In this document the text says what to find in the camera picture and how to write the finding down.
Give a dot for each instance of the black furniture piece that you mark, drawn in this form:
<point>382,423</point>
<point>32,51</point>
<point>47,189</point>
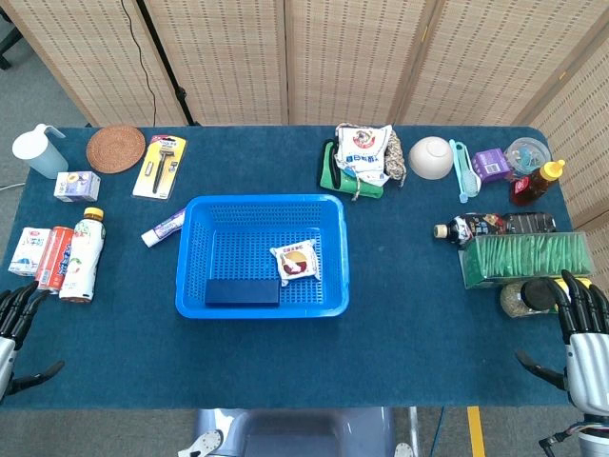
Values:
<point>7,45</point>

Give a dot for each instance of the white snack packet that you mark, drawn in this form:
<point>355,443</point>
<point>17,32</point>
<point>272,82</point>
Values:
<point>295,262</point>

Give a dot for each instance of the blue felt table cloth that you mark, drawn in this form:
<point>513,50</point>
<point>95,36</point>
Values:
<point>119,343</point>

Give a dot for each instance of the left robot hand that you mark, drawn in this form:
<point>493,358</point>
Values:
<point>14,309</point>

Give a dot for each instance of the clear box of green packets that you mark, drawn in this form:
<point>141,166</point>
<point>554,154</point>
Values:
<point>523,259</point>

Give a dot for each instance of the round woven rattan coaster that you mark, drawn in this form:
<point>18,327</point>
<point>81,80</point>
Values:
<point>115,148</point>

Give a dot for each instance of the black tripod stand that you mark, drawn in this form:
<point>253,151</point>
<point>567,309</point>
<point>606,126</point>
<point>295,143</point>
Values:
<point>164,52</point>

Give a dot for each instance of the white printed cloth bag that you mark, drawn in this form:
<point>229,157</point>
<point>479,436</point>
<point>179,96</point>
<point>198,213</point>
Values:
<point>361,147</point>

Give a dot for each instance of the amber bottle with yellow cap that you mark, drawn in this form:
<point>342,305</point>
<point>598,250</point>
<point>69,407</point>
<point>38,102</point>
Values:
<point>530,188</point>

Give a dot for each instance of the translucent spouted plastic jug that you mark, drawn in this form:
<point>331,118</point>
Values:
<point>40,154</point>

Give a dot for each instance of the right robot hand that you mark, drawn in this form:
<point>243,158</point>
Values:
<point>587,362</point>

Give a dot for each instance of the green fabric pouch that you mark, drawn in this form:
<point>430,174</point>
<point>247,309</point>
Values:
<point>330,171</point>

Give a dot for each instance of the purple white toothpaste tube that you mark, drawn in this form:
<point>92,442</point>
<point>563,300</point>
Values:
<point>164,228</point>

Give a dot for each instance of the white bottle with yellow cap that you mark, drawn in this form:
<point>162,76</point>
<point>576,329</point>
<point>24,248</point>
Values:
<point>82,257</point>

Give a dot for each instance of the dark blue rectangular box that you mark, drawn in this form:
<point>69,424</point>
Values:
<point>242,292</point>

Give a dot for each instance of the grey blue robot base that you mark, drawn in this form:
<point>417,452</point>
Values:
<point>295,433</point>

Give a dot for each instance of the small purple white carton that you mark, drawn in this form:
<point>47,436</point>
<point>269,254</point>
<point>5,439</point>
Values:
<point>76,186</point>

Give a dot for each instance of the yellow razor blister pack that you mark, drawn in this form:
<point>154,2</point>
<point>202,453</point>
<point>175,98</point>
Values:
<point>159,166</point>

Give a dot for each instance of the light blue brush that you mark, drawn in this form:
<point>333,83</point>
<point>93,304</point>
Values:
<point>468,178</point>

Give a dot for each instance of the blue plastic basket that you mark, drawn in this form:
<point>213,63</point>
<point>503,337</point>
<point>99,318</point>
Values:
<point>247,228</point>

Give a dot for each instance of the white milk carton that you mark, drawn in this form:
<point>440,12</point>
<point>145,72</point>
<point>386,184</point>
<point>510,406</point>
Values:
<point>27,251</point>

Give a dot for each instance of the red soda can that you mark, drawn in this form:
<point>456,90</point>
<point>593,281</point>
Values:
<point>54,259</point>

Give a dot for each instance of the clear round plastic container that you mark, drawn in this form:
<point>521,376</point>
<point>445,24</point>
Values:
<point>528,152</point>

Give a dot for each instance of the small purple box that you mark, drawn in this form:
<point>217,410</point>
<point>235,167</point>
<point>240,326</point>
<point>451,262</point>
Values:
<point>492,164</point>

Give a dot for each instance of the cream bowl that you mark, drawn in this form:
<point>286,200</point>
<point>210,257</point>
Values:
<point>431,158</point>

